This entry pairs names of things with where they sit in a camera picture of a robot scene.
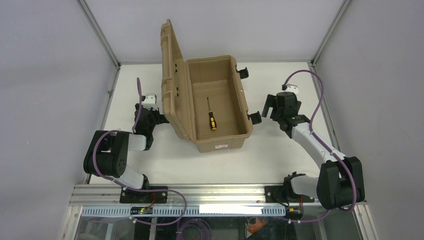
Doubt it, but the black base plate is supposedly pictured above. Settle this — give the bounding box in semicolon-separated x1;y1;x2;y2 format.
264;185;316;204
119;185;168;204

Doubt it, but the black yellow handled screwdriver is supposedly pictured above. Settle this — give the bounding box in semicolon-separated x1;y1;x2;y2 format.
206;97;217;131

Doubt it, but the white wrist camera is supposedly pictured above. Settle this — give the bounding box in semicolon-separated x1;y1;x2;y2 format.
142;93;158;111
285;84;299;95

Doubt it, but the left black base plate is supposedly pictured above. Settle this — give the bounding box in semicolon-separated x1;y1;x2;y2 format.
119;185;168;204

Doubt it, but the orange object under table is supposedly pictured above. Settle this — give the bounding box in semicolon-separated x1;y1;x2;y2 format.
246;217;268;234

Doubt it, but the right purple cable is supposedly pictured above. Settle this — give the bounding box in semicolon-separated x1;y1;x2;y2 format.
281;69;359;223

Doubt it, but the aluminium front rail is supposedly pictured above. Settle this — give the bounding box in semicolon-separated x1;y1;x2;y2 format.
68;183;368;207

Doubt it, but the tan plastic toolbox bin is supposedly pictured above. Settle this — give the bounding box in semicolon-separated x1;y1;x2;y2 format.
160;19;262;153

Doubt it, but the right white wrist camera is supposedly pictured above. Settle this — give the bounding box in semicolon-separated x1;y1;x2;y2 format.
285;84;299;95

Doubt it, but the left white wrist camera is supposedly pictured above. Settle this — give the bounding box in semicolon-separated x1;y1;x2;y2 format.
142;93;158;111

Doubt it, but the white slotted cable duct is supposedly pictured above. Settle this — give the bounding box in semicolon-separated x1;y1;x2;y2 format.
81;204;286;218

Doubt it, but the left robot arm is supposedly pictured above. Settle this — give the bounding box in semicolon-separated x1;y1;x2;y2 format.
83;103;168;191

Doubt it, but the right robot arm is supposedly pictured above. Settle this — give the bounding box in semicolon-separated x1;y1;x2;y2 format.
261;91;366;210

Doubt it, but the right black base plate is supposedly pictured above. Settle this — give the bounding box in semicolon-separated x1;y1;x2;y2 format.
264;185;316;204

